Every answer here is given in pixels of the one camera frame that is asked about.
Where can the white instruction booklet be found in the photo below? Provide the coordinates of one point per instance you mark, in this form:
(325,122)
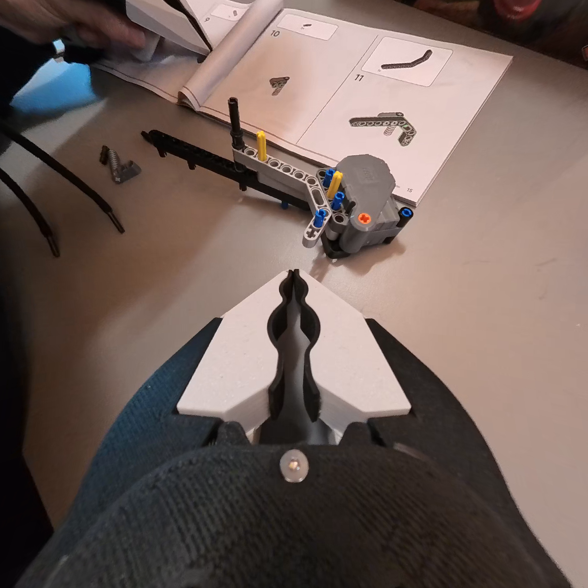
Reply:
(321,92)

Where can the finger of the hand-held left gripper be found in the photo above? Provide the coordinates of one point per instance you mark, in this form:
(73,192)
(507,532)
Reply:
(160,23)

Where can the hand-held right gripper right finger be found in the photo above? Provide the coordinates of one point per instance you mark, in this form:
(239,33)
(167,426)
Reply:
(358,367)

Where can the grey spring toy piece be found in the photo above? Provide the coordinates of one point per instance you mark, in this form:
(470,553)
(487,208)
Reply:
(124,172)

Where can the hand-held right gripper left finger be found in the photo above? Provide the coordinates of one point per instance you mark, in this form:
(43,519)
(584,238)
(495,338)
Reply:
(229,367)

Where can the light blue plastic sheet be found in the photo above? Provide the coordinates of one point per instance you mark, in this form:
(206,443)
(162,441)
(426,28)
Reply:
(36,101)

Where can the grey black toy brick assembly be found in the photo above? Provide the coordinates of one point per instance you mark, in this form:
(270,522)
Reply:
(367,174)

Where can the person's left forearm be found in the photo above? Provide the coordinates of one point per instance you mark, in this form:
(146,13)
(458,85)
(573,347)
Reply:
(18,64)

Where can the person's black hoodie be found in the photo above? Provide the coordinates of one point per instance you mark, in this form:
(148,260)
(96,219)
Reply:
(11,413)

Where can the person's left hand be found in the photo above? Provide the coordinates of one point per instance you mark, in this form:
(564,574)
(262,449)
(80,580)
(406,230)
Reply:
(55,18)

